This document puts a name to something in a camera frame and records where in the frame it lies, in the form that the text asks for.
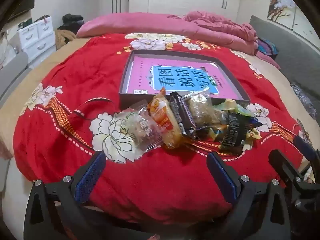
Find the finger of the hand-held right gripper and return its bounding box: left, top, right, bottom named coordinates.
left=293, top=134, right=320, bottom=170
left=269, top=149, right=312, bottom=193

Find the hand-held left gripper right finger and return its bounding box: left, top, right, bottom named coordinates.
left=206, top=151, right=292, bottom=240

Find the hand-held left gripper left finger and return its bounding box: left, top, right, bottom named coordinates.
left=24, top=151, right=108, bottom=240

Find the yellow cake packet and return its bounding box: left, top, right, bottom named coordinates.
left=207, top=124, right=262, bottom=150

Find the black green pea packet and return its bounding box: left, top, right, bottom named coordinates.
left=220, top=112, right=250, bottom=150

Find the light green snack packet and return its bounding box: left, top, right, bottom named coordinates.
left=215, top=100, right=255, bottom=118

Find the meat floss cake clear packet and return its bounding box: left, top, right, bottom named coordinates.
left=185, top=86, right=228, bottom=130

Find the brown chocolate bar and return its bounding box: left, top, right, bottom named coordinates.
left=169, top=91, right=198, bottom=138

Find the pale yellow pastry packet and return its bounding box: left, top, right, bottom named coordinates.
left=222, top=99, right=238, bottom=110

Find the hawthorn roll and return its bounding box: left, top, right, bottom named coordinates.
left=136, top=100, right=165, bottom=153

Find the orange bread packet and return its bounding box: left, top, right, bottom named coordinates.
left=147, top=87, right=185, bottom=150

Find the shallow grey cardboard box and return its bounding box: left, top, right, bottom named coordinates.
left=119, top=49, right=251, bottom=110

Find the dark floral cloth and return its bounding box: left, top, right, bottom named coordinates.
left=290, top=82, right=320, bottom=120

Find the grey padded headboard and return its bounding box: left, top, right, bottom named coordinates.
left=249, top=15, right=320, bottom=85

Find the teal and purple cloth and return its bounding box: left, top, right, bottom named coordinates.
left=257, top=37, right=278, bottom=57

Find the red floral blanket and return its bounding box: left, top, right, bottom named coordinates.
left=12, top=32, right=304, bottom=224

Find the pink and blue book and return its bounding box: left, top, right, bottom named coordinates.
left=126, top=56, right=242, bottom=98

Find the grey padded footboard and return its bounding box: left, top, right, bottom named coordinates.
left=0, top=52, right=29, bottom=100

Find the white drawer cabinet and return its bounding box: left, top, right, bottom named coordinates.
left=17, top=16, right=56, bottom=63

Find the crumpled pink quilt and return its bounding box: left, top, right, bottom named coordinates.
left=167, top=10, right=258, bottom=43

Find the pink duvet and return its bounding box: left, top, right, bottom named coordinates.
left=76, top=12, right=258, bottom=55

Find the dark clothes pile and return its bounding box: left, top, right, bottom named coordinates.
left=58, top=14, right=84, bottom=34

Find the tree wall painting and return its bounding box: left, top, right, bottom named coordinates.
left=267, top=0, right=319, bottom=37

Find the black wall television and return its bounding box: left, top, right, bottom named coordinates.
left=7, top=0, right=35, bottom=22

